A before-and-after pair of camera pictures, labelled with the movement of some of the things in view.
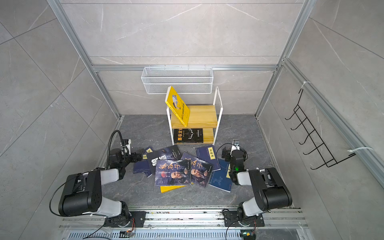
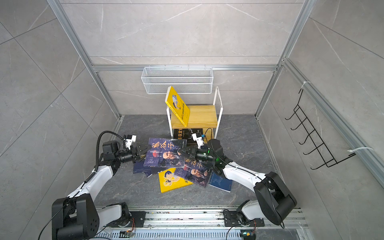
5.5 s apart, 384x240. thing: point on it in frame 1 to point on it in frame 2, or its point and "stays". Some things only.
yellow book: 178,104 stays
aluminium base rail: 189,223 stays
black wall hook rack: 328,157 stays
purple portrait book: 173,172 to 163,152
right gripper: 229,154 to 194,153
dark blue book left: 143,166 stays
